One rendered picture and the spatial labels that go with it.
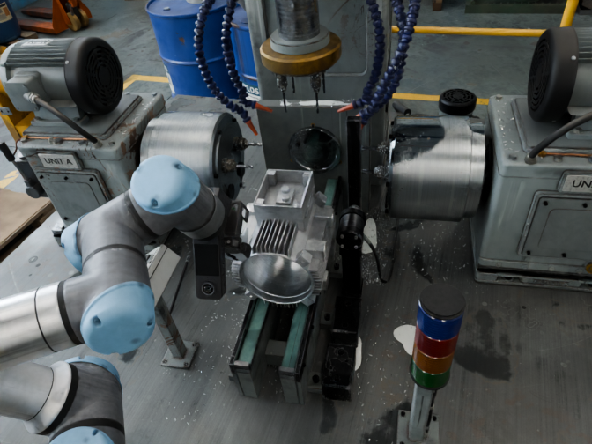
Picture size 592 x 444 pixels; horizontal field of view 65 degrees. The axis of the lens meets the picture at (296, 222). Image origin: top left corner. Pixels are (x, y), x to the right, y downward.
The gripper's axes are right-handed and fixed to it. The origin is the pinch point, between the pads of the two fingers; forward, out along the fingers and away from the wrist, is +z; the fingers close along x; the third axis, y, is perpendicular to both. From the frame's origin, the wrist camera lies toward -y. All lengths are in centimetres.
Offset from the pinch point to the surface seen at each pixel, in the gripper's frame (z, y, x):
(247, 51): 120, 139, 56
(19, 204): 136, 48, 185
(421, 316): -17.8, -9.4, -33.5
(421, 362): -9.5, -15.2, -34.3
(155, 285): -1.3, -6.9, 15.5
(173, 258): 3.1, -0.4, 15.0
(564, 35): -5, 46, -57
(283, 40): -4.2, 46.6, -3.4
